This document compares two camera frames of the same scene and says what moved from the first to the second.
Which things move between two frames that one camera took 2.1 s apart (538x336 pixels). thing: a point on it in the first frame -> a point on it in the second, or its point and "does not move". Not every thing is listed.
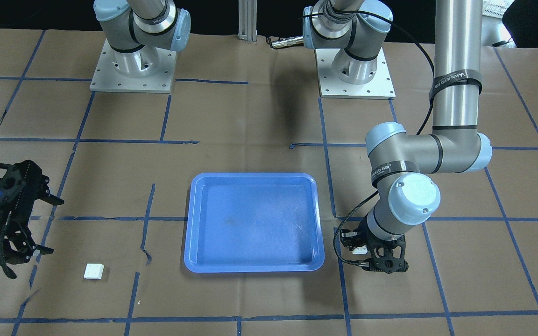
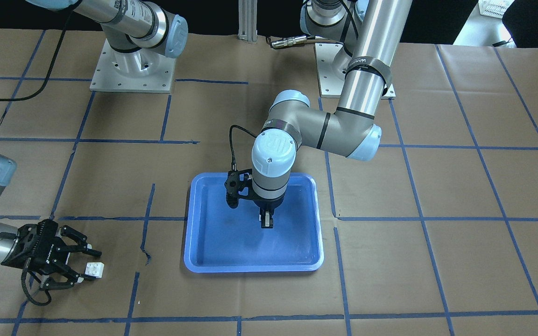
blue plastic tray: [254, 222] does not move
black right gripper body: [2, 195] -> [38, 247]
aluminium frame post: [247, 11] does not move
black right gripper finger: [43, 250] -> [75, 278]
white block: [94, 271] does not move
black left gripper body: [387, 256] -> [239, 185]
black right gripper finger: [53, 199] -> [81, 238]
